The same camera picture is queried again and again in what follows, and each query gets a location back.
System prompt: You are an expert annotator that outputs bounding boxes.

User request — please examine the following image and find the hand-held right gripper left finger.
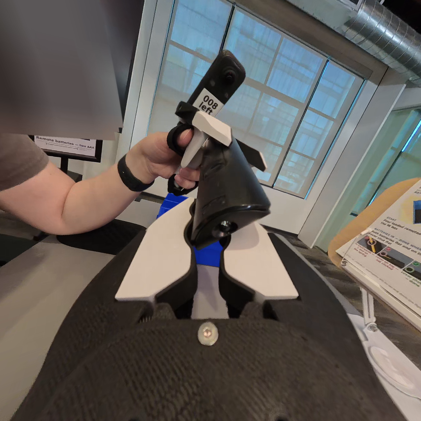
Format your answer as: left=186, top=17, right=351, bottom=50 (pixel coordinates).
left=115, top=221, right=196, bottom=308

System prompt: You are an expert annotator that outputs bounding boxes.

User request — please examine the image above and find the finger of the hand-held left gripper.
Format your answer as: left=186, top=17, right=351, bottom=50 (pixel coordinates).
left=181, top=111, right=233, bottom=169
left=234, top=140, right=268, bottom=172

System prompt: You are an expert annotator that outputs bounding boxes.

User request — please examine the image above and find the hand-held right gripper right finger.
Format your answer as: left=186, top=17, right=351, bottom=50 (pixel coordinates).
left=220, top=223, right=300, bottom=308

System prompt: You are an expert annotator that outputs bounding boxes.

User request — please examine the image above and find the black remote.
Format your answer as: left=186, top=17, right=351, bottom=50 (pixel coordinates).
left=188, top=137, right=271, bottom=249

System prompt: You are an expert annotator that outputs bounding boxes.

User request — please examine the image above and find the person's left forearm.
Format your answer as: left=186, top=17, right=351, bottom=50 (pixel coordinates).
left=0, top=165, right=142, bottom=236

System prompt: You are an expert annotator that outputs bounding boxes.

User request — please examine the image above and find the person's left hand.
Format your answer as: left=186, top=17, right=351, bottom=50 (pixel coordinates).
left=125, top=127, right=201, bottom=191

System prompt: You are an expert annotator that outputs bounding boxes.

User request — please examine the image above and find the blue plastic bin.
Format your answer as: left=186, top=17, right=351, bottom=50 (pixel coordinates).
left=157, top=193, right=225, bottom=268

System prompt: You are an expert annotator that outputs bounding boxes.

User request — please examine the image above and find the black textured cushion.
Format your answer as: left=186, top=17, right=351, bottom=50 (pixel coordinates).
left=55, top=219, right=146, bottom=256

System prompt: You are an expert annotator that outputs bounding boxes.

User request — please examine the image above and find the black wristband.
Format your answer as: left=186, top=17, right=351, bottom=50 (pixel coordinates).
left=117, top=154, right=156, bottom=193

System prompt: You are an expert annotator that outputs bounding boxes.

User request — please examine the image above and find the instruction sheet on stand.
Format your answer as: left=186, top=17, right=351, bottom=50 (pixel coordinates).
left=327, top=177, right=421, bottom=333

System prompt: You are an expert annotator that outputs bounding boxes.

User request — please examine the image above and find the printed instruction poster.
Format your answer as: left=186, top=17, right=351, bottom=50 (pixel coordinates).
left=341, top=179, right=421, bottom=310

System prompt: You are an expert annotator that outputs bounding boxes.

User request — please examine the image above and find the white tag sign board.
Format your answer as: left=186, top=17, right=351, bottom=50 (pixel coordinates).
left=30, top=134, right=103, bottom=164

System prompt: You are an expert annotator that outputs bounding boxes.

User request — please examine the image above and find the white stand base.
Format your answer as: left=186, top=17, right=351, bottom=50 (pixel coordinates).
left=346, top=286, right=421, bottom=421

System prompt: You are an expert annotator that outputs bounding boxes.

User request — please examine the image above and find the person's torso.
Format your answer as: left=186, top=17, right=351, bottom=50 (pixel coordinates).
left=0, top=133, right=50, bottom=193

